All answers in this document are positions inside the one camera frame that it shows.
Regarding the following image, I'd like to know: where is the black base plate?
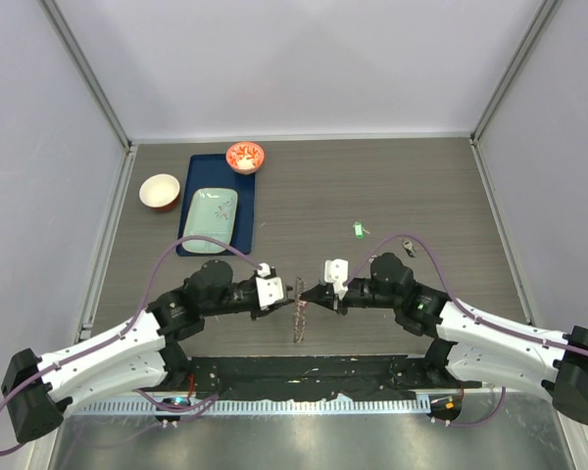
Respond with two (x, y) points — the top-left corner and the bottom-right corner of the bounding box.
(190, 354), (481, 402)

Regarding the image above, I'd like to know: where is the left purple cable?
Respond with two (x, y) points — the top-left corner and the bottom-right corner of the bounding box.
(0, 235), (269, 457)

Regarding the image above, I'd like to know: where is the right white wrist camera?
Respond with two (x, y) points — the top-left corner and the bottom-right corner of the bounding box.
(320, 258), (349, 300)

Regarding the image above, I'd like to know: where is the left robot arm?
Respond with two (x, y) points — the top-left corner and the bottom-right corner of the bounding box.
(1, 260), (293, 445)

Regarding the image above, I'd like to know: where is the black-head key far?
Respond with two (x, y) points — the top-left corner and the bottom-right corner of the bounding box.
(402, 239), (417, 259)

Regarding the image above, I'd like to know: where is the blue tray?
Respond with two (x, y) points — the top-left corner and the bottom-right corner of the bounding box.
(178, 154), (256, 255)

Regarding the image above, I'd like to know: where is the metal disc key organizer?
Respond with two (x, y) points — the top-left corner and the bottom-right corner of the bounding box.
(293, 277), (306, 344)

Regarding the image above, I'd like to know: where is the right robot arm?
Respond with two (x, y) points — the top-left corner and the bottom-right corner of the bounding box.
(301, 253), (588, 426)

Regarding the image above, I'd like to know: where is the white and red bowl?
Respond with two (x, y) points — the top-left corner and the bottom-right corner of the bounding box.
(138, 173), (180, 212)

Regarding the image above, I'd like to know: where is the green key tag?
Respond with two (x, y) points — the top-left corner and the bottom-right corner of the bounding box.
(353, 221), (369, 239)

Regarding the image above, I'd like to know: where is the red patterned bowl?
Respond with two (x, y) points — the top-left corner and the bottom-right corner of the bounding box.
(225, 141), (265, 174)

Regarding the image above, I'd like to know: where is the slotted cable duct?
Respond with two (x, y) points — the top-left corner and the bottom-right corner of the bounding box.
(75, 395), (430, 416)

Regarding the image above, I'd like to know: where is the light green rectangular plate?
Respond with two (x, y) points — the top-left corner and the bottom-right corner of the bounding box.
(180, 188), (238, 245)

